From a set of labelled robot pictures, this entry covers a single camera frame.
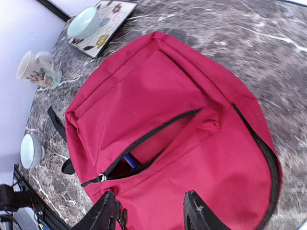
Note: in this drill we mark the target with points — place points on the square floral ceramic plate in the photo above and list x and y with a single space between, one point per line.
112 15

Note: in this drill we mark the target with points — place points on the red student backpack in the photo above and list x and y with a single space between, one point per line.
192 125

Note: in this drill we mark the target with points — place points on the left black frame post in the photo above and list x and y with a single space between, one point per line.
54 9

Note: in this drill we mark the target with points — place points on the teal bowl on plate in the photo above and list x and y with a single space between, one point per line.
85 24

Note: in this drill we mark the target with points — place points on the purple cap marker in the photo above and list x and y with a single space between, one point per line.
131 160

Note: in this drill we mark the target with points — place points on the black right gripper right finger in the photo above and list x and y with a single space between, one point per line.
198 216

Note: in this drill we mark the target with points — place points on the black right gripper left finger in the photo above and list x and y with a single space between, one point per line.
104 215

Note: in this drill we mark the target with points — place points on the white floral ceramic mug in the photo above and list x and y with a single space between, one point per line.
39 69

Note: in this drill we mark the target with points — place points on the black front rail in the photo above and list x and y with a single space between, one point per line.
44 216

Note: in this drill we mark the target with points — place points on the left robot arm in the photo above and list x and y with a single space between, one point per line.
11 200

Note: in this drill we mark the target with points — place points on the teal ceramic bowl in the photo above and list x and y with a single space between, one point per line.
32 151

